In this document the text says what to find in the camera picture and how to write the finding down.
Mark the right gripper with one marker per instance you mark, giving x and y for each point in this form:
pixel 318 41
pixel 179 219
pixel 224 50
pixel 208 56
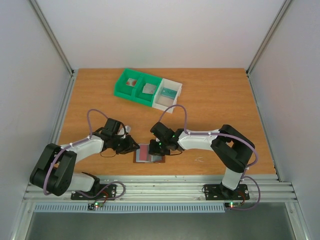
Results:
pixel 155 148

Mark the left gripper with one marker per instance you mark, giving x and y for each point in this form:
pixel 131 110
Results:
pixel 130 147

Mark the brown leather card holder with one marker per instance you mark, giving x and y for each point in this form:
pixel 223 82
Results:
pixel 154 159

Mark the white floral card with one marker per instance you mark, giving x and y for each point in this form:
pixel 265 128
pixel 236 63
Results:
pixel 148 84

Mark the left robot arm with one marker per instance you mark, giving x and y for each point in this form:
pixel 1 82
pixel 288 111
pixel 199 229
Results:
pixel 55 173

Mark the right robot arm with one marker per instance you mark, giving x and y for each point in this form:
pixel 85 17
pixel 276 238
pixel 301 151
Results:
pixel 232 148

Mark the white vip card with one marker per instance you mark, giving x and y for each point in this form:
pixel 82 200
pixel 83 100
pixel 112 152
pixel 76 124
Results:
pixel 149 89

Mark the teal vip card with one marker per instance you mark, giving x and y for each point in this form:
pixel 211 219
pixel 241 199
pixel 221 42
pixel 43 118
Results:
pixel 169 93

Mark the red patterned card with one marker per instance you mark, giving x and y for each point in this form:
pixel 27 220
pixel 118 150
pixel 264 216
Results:
pixel 131 82

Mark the left green bin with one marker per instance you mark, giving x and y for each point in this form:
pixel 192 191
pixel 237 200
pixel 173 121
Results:
pixel 121 88

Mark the white bin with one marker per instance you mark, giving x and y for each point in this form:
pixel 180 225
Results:
pixel 162 103

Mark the left controller board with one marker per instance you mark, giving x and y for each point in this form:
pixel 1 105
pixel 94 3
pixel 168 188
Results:
pixel 96 205

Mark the controller board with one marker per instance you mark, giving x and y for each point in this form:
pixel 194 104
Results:
pixel 233 205
pixel 96 205

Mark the right controller board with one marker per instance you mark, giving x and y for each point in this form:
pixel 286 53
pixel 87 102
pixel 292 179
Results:
pixel 233 205

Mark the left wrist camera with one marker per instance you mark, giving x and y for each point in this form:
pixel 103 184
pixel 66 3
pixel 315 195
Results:
pixel 124 131

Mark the aluminium rail frame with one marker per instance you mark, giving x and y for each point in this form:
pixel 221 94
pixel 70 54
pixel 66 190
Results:
pixel 188 188

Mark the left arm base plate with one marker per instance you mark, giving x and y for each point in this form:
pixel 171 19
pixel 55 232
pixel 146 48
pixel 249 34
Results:
pixel 107 191

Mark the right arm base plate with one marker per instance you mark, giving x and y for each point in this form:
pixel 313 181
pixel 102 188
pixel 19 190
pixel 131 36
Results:
pixel 215 192

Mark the grey slotted cable duct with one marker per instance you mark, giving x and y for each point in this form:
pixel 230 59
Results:
pixel 130 208

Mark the left frame post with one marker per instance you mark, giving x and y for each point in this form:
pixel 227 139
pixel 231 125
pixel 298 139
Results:
pixel 48 30

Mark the frame post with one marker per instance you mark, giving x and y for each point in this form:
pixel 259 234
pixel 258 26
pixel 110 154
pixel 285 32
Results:
pixel 269 34
pixel 48 30

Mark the right frame post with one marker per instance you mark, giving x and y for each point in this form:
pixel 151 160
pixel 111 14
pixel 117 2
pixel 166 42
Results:
pixel 269 34

